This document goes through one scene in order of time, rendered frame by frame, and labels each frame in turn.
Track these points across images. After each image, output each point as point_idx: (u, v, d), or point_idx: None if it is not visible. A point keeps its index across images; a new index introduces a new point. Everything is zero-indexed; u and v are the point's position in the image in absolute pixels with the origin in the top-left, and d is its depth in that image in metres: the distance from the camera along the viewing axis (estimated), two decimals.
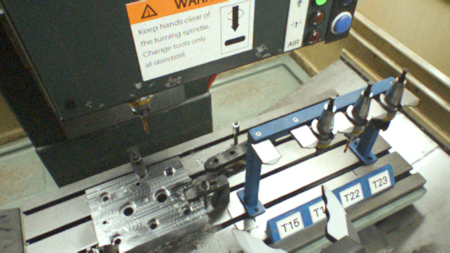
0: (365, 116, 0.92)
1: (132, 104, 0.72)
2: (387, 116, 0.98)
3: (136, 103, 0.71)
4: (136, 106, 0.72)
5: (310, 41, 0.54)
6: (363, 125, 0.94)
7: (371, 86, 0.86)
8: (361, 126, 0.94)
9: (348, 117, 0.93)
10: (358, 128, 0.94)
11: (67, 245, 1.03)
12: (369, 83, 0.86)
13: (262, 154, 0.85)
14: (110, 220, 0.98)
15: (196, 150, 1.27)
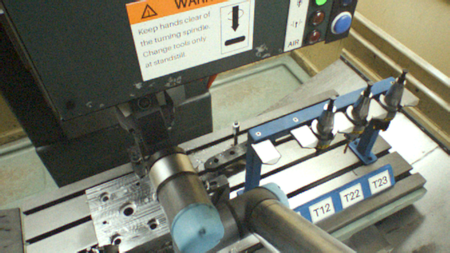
0: (365, 117, 0.92)
1: None
2: (387, 117, 0.98)
3: None
4: None
5: (310, 41, 0.54)
6: (363, 126, 0.94)
7: (371, 87, 0.86)
8: (361, 126, 0.94)
9: (348, 118, 0.93)
10: (358, 128, 0.94)
11: (67, 245, 1.03)
12: (369, 83, 0.86)
13: (262, 154, 0.85)
14: (110, 220, 0.98)
15: (196, 150, 1.27)
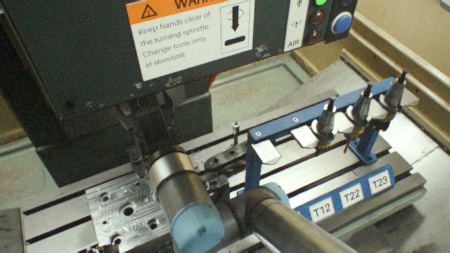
0: (365, 117, 0.92)
1: None
2: (387, 117, 0.98)
3: None
4: None
5: (310, 41, 0.54)
6: (363, 126, 0.94)
7: (371, 87, 0.86)
8: (361, 126, 0.94)
9: (348, 118, 0.93)
10: (358, 128, 0.94)
11: (67, 245, 1.03)
12: (369, 83, 0.86)
13: (262, 154, 0.85)
14: (110, 220, 0.98)
15: (196, 150, 1.27)
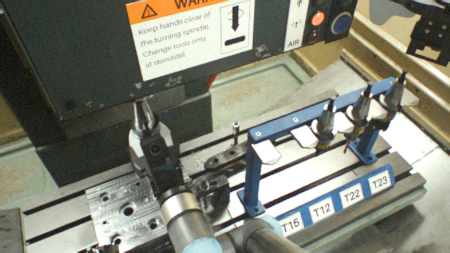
0: (365, 117, 0.92)
1: None
2: (387, 117, 0.98)
3: None
4: None
5: (310, 41, 0.54)
6: (363, 126, 0.94)
7: (371, 87, 0.86)
8: (361, 126, 0.94)
9: (348, 118, 0.93)
10: (358, 128, 0.94)
11: (67, 245, 1.03)
12: (369, 83, 0.86)
13: (262, 154, 0.85)
14: (110, 220, 0.98)
15: (196, 150, 1.27)
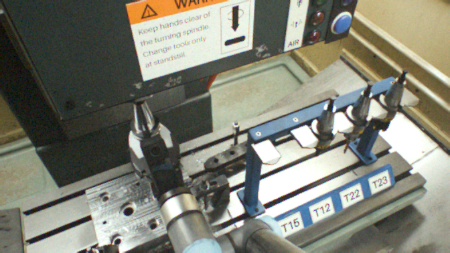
0: (365, 117, 0.92)
1: None
2: (387, 117, 0.98)
3: None
4: None
5: (310, 41, 0.54)
6: (363, 126, 0.94)
7: (371, 87, 0.86)
8: (361, 126, 0.94)
9: (348, 118, 0.93)
10: (358, 128, 0.94)
11: (67, 245, 1.03)
12: (369, 83, 0.86)
13: (262, 154, 0.85)
14: (110, 220, 0.98)
15: (196, 150, 1.27)
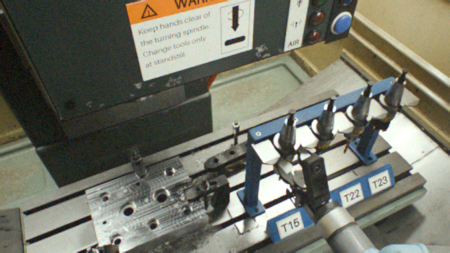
0: (365, 117, 0.92)
1: None
2: (387, 117, 0.98)
3: (286, 160, 0.89)
4: None
5: (310, 41, 0.54)
6: (363, 126, 0.94)
7: (371, 87, 0.86)
8: (361, 126, 0.94)
9: (348, 118, 0.93)
10: (358, 128, 0.94)
11: (67, 245, 1.03)
12: (369, 83, 0.86)
13: (262, 154, 0.85)
14: (110, 220, 0.98)
15: (196, 150, 1.27)
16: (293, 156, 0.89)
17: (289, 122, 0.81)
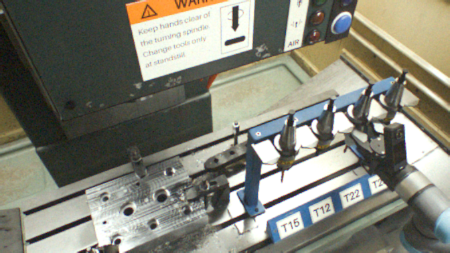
0: (366, 116, 0.92)
1: (284, 162, 0.88)
2: (387, 117, 0.98)
3: (288, 162, 0.88)
4: (287, 164, 0.89)
5: (310, 41, 0.54)
6: (364, 125, 0.94)
7: (372, 86, 0.86)
8: (362, 126, 0.94)
9: (349, 117, 0.93)
10: (359, 128, 0.94)
11: (67, 245, 1.03)
12: (371, 82, 0.86)
13: (262, 154, 0.85)
14: (110, 220, 0.98)
15: (196, 150, 1.27)
16: (294, 158, 0.88)
17: (289, 122, 0.81)
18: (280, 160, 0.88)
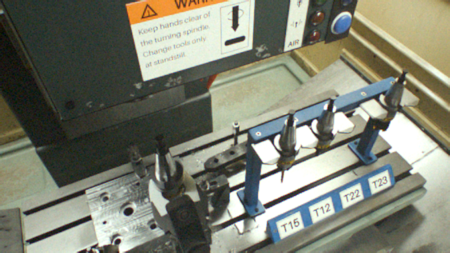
0: (171, 179, 0.68)
1: (284, 162, 0.88)
2: (387, 117, 0.98)
3: (288, 162, 0.88)
4: (287, 164, 0.89)
5: (310, 41, 0.54)
6: None
7: (161, 142, 0.63)
8: (171, 190, 0.70)
9: (151, 179, 0.70)
10: (167, 192, 0.71)
11: (67, 245, 1.03)
12: (157, 138, 0.62)
13: (262, 154, 0.85)
14: (110, 220, 0.98)
15: (196, 150, 1.27)
16: (294, 158, 0.88)
17: (289, 122, 0.81)
18: (280, 160, 0.88)
